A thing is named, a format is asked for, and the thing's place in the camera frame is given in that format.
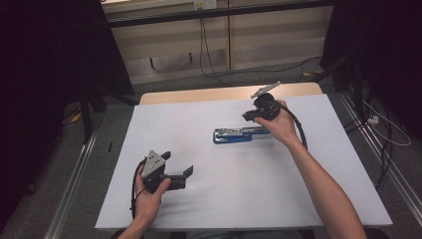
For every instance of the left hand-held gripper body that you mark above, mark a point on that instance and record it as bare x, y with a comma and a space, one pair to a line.
152, 164

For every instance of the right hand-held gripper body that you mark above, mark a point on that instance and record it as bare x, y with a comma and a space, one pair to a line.
267, 108

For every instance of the blue stapler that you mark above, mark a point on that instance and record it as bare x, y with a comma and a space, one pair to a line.
229, 137

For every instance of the person's right hand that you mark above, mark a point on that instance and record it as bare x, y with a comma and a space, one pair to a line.
282, 129

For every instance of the person's left hand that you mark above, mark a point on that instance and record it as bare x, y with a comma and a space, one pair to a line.
147, 204

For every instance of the small black floor object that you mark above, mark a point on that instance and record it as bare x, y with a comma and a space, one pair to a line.
110, 147

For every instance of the white table cover sheet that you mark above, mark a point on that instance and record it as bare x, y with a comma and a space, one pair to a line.
239, 186

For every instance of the wooden table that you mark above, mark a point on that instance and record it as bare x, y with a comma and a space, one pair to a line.
199, 94

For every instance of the black metal stand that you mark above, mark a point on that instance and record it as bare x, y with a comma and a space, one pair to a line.
87, 113

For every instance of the white power adapter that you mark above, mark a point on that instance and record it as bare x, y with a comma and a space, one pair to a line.
373, 119

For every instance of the black horizontal bar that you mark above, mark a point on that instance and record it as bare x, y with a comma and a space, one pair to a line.
215, 13

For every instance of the black curtain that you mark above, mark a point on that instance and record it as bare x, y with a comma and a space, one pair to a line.
40, 83
381, 49

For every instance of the aluminium floor rail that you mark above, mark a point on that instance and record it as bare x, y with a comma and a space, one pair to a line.
71, 186
381, 156

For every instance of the white wall socket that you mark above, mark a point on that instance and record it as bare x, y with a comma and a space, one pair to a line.
205, 4

